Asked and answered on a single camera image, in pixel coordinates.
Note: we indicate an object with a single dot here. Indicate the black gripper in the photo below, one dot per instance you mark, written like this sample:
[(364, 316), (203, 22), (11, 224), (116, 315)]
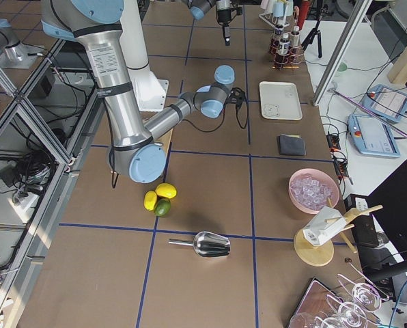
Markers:
[(223, 14)]

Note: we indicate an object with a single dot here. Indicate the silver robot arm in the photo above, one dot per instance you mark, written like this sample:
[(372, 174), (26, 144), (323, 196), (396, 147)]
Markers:
[(199, 8), (112, 36)]

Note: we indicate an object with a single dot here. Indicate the dark drink bottle one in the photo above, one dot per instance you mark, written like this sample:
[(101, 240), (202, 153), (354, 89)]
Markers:
[(276, 36)]

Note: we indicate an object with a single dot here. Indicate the dark drink bottle two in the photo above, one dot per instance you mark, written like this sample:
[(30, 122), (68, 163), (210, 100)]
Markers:
[(284, 44)]

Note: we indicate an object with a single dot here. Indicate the dark drink bottle three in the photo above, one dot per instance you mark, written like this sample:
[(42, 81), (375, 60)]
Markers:
[(294, 38)]

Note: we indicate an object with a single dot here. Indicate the cream bear tray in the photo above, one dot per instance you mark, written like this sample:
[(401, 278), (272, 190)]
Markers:
[(279, 101)]

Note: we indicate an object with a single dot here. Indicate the wooden cutting board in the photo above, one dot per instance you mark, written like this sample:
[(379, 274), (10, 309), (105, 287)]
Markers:
[(164, 140)]

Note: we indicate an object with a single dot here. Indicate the grey folded cloth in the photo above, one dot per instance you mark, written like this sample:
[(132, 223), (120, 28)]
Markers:
[(291, 145)]

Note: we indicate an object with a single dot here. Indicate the yellow lemon front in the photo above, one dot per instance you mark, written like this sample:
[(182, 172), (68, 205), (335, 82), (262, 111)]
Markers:
[(166, 190)]

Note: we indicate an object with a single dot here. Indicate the yellow lemon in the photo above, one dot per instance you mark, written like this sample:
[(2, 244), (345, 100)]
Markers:
[(150, 200), (166, 190)]

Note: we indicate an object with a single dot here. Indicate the far blue teach pendant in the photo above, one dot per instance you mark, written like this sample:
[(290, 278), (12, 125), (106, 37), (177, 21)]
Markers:
[(386, 102)]

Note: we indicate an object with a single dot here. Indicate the blue teach pendant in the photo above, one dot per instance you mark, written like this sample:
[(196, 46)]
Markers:
[(371, 137), (386, 102)]

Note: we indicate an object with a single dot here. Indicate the pink bowl of ice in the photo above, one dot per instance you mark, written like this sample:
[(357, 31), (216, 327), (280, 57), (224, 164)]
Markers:
[(310, 190)]

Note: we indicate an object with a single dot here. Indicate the near blue teach pendant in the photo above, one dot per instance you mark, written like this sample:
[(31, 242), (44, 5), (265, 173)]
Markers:
[(371, 137)]

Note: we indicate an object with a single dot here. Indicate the yellow lemon back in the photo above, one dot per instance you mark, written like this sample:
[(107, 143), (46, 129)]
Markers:
[(150, 200)]

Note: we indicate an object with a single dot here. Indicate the green lime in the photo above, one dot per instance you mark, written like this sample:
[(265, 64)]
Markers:
[(162, 207)]

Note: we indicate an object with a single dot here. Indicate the metal ice scoop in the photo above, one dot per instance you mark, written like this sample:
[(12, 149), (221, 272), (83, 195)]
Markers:
[(207, 244)]

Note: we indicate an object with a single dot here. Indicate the white carton on stand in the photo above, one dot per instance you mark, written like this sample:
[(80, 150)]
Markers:
[(324, 226)]

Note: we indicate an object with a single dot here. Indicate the wooden cup stand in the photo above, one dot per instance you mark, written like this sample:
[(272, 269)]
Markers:
[(322, 255)]

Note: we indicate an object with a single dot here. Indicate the black laptop monitor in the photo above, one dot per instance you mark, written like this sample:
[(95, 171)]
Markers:
[(391, 194)]

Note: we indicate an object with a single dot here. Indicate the wine glass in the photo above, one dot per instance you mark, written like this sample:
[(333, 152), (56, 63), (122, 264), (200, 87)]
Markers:
[(364, 294)]

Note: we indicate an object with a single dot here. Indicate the copper wire bottle rack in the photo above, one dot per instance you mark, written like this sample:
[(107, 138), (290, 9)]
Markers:
[(292, 60)]

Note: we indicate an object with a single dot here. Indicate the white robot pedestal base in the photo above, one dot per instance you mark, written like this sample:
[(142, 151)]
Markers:
[(150, 92)]

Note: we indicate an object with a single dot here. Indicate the black camera tripod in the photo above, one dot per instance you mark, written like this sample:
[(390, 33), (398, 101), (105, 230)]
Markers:
[(321, 10)]

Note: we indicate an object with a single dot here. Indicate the aluminium frame post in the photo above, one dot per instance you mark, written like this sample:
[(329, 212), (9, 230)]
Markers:
[(343, 43)]

